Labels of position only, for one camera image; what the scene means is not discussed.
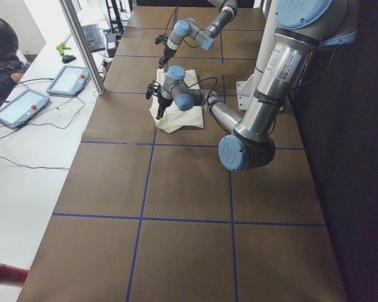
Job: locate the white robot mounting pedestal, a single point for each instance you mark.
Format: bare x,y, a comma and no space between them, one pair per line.
246,89

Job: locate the black keyboard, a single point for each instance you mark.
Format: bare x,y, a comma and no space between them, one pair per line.
93,37

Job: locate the black computer mouse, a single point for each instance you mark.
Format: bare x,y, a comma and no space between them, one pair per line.
68,58

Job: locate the white long-sleeve printed shirt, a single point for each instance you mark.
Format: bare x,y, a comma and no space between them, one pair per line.
173,119

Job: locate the teach pendant tablet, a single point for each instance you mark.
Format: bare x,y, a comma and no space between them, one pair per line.
23,108
70,81

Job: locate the small black box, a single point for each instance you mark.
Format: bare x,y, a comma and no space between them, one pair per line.
111,44

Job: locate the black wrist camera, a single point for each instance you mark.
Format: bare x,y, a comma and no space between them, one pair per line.
153,89
161,39

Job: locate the red cylinder tube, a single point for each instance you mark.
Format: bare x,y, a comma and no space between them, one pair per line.
12,276

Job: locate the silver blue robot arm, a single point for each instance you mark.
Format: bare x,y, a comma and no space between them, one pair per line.
293,31
203,37

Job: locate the seated person in black jacket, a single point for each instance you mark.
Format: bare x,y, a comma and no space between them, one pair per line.
12,69

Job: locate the near teach pendant tablet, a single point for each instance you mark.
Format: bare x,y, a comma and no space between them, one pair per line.
23,108

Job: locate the aluminium frame post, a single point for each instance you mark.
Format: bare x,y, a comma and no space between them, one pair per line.
77,33

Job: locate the green plastic tool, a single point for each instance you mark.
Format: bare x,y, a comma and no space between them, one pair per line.
61,48

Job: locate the far teach pendant tablet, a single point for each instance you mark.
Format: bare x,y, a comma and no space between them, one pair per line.
70,81

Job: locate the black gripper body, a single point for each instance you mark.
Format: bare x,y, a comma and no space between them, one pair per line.
161,102
167,52

